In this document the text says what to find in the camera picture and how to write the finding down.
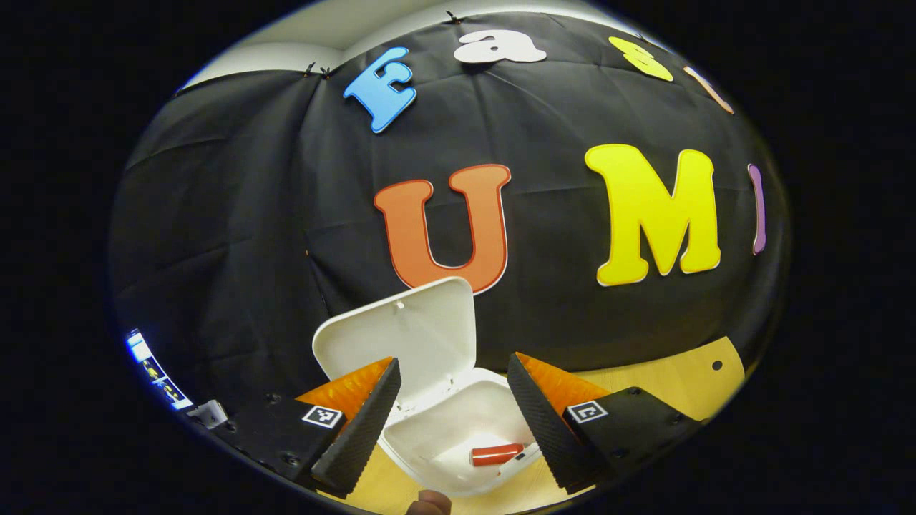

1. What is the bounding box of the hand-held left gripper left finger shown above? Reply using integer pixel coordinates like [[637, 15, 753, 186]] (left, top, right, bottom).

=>
[[208, 356, 403, 499]]

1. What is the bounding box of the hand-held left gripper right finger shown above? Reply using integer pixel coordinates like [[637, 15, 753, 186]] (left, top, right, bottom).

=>
[[507, 350, 706, 494]]

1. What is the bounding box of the red pop can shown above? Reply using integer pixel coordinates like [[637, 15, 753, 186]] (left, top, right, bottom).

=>
[[469, 443, 525, 467]]

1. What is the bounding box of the white desktop garbage bin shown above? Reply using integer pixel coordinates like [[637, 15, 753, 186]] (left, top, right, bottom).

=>
[[312, 276, 545, 498]]

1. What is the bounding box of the wooden desktop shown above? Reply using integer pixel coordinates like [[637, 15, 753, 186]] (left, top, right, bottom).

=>
[[318, 336, 746, 515]]

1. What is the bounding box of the white device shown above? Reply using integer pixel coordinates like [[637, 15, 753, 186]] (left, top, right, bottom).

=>
[[187, 399, 230, 430]]

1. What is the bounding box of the lit monitor screen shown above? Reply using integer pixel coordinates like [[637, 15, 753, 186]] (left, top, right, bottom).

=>
[[126, 328, 194, 412]]

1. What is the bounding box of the black backdrop cloth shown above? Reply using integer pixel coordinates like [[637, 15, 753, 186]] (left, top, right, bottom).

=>
[[109, 11, 791, 423]]

